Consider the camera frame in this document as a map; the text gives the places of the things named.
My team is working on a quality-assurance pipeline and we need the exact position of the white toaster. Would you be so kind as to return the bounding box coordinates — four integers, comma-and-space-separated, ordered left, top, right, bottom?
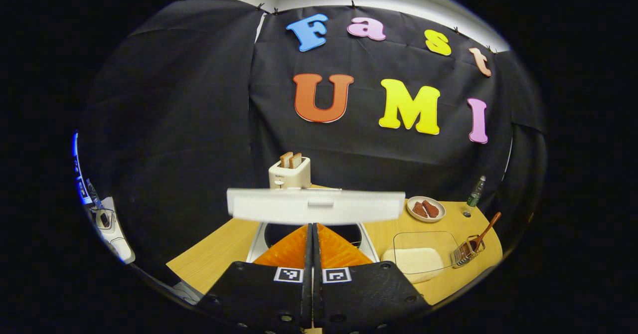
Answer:
268, 157, 312, 190

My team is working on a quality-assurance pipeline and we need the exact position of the black backdrop cloth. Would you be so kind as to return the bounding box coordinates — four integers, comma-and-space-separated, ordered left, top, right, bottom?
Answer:
80, 0, 547, 275

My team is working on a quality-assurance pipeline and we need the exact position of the computer monitor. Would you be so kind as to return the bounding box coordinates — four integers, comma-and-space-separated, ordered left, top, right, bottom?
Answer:
72, 132, 93, 205

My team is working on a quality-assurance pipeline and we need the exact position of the white round plate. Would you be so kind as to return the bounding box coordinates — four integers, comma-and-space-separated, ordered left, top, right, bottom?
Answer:
407, 196, 447, 223

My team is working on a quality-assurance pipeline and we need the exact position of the metal wire chopstick holder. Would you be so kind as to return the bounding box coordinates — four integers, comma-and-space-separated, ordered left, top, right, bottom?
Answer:
452, 234, 486, 268

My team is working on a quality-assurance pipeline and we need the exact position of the wooden spoon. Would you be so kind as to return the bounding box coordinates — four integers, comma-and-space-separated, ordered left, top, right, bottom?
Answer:
469, 212, 502, 253

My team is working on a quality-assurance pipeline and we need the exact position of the white power strip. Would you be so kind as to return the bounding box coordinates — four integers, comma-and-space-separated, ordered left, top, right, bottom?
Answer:
87, 197, 136, 265

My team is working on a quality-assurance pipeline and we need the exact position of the white rice cooker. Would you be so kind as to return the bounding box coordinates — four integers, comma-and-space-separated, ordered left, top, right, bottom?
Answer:
227, 187, 407, 266

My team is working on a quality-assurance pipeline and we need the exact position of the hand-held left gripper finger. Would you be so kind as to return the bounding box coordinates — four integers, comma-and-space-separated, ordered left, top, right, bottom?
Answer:
197, 223, 314, 334
312, 223, 432, 334

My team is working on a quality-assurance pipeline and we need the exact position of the rice box with clear lid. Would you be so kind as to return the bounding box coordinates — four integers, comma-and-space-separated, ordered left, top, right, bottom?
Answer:
381, 231, 462, 284

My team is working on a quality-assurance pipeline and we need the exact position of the clear water bottle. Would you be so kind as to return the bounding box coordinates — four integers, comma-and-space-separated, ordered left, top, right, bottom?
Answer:
463, 175, 486, 218

